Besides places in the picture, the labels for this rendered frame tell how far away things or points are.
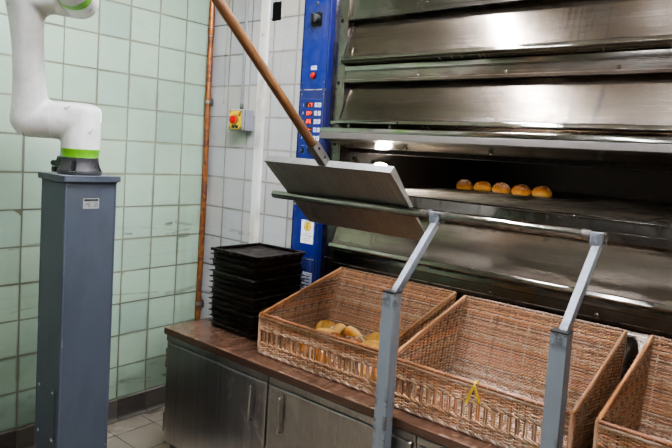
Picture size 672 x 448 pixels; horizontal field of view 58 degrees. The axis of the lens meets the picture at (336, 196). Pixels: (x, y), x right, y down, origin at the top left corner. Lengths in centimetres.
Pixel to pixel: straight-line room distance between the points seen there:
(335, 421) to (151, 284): 143
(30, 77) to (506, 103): 161
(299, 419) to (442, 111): 120
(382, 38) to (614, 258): 121
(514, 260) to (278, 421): 98
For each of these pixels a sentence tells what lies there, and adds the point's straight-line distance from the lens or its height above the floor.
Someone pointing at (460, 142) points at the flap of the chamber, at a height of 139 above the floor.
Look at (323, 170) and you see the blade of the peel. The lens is 204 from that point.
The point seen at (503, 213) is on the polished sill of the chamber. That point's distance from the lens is 220.
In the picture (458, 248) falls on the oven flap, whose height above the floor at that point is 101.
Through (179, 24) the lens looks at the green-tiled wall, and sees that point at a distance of 318.
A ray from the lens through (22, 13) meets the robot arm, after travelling 227.
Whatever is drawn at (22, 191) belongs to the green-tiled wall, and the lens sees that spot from 278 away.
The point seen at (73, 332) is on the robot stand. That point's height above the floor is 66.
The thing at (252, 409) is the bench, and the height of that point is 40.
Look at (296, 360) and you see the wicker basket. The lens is 219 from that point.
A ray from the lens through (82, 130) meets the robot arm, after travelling 227.
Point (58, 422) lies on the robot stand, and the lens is 242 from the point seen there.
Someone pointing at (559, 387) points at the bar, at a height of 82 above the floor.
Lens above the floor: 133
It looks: 4 degrees down
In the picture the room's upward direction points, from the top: 4 degrees clockwise
